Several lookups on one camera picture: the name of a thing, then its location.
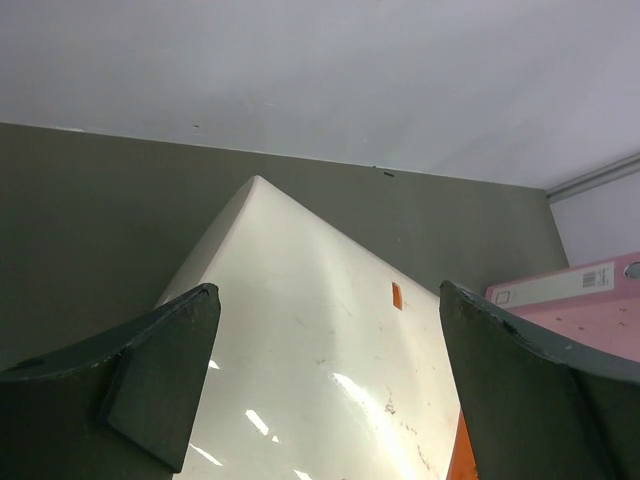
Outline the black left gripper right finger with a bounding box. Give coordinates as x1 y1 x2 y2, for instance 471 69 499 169
439 281 639 479

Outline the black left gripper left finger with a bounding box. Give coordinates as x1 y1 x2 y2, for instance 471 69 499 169
1 283 221 479

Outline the orange top drawer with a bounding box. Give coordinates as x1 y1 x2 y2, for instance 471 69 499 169
446 413 478 480

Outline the cream round drawer organizer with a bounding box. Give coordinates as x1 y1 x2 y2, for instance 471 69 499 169
161 176 460 479

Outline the pink ring binder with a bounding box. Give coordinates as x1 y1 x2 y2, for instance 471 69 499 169
486 252 639 361

